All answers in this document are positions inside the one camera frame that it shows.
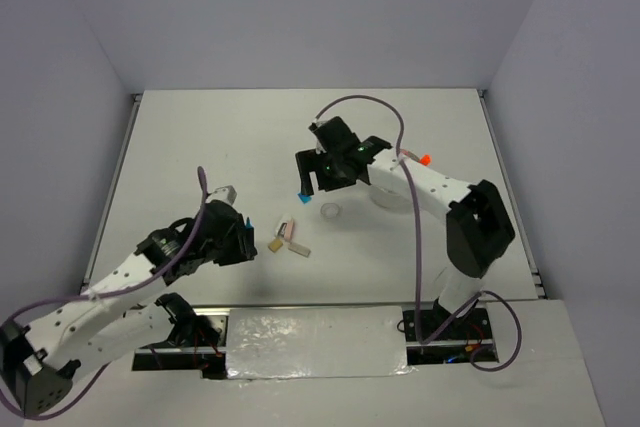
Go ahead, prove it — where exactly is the tan square eraser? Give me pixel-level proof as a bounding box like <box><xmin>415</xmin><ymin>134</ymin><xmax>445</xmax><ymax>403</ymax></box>
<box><xmin>268</xmin><ymin>238</ymin><xmax>284</xmax><ymax>253</ymax></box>

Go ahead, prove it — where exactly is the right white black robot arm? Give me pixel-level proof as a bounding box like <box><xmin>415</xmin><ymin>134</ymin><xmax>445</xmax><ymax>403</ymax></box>
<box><xmin>295</xmin><ymin>116</ymin><xmax>515</xmax><ymax>338</ymax></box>

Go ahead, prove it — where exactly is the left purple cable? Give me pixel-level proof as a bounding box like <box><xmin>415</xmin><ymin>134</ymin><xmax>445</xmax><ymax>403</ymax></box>
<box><xmin>0</xmin><ymin>165</ymin><xmax>209</xmax><ymax>421</ymax></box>

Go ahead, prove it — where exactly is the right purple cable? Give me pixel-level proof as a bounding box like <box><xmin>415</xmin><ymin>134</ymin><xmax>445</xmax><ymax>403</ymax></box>
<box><xmin>315</xmin><ymin>95</ymin><xmax>524</xmax><ymax>372</ymax></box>

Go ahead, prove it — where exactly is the white small eraser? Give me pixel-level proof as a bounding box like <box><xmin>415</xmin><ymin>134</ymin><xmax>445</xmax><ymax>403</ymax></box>
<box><xmin>275</xmin><ymin>214</ymin><xmax>294</xmax><ymax>241</ymax></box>

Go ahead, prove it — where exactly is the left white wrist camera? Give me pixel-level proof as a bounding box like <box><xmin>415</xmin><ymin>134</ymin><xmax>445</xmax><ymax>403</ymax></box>
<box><xmin>207</xmin><ymin>185</ymin><xmax>237</xmax><ymax>206</ymax></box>

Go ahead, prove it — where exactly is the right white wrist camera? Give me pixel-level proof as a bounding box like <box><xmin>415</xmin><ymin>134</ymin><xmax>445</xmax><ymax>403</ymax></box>
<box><xmin>309</xmin><ymin>119</ymin><xmax>327</xmax><ymax>133</ymax></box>

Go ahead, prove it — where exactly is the clear tape roll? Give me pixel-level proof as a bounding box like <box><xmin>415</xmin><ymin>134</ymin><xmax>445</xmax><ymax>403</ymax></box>
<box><xmin>320</xmin><ymin>203</ymin><xmax>341</xmax><ymax>220</ymax></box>

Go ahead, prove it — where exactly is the purple cable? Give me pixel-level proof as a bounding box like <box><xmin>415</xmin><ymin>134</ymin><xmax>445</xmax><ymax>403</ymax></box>
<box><xmin>315</xmin><ymin>95</ymin><xmax>524</xmax><ymax>372</ymax></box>
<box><xmin>0</xmin><ymin>165</ymin><xmax>209</xmax><ymax>421</ymax></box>

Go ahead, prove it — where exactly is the grey rectangular eraser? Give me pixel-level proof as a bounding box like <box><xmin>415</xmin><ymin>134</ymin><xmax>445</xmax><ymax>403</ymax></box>
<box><xmin>288</xmin><ymin>242</ymin><xmax>311</xmax><ymax>258</ymax></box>

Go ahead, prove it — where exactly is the pink eraser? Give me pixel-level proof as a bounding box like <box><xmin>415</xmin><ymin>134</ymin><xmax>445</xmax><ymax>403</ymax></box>
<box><xmin>281</xmin><ymin>218</ymin><xmax>295</xmax><ymax>242</ymax></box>

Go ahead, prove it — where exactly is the white round divided container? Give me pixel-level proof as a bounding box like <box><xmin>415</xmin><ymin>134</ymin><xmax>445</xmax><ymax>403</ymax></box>
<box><xmin>369</xmin><ymin>186</ymin><xmax>413</xmax><ymax>213</ymax></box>

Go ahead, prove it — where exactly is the black mounting rail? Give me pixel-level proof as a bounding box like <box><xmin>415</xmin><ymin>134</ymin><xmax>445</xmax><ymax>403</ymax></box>
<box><xmin>132</xmin><ymin>305</ymin><xmax>498</xmax><ymax>381</ymax></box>

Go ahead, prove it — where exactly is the pink glue bottle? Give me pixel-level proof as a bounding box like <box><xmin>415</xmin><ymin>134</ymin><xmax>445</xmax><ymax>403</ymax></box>
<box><xmin>400</xmin><ymin>149</ymin><xmax>420</xmax><ymax>161</ymax></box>

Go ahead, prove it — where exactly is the silver foil sheet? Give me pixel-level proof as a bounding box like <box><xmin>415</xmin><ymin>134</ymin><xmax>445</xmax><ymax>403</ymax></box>
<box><xmin>226</xmin><ymin>306</ymin><xmax>410</xmax><ymax>380</ymax></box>

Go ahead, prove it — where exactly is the blue cap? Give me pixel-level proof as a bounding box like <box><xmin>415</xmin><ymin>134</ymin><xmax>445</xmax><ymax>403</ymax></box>
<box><xmin>298</xmin><ymin>193</ymin><xmax>311</xmax><ymax>204</ymax></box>

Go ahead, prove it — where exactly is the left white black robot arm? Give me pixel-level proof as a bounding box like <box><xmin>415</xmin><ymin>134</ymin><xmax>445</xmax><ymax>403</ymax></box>
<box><xmin>1</xmin><ymin>186</ymin><xmax>257</xmax><ymax>420</ymax></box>

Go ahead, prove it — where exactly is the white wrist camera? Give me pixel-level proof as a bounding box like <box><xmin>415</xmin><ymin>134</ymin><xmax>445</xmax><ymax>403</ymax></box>
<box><xmin>207</xmin><ymin>185</ymin><xmax>237</xmax><ymax>206</ymax></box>
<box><xmin>309</xmin><ymin>119</ymin><xmax>327</xmax><ymax>133</ymax></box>

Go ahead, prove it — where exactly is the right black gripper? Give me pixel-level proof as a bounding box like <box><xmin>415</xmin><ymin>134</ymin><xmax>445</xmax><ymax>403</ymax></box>
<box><xmin>296</xmin><ymin>147</ymin><xmax>357</xmax><ymax>197</ymax></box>

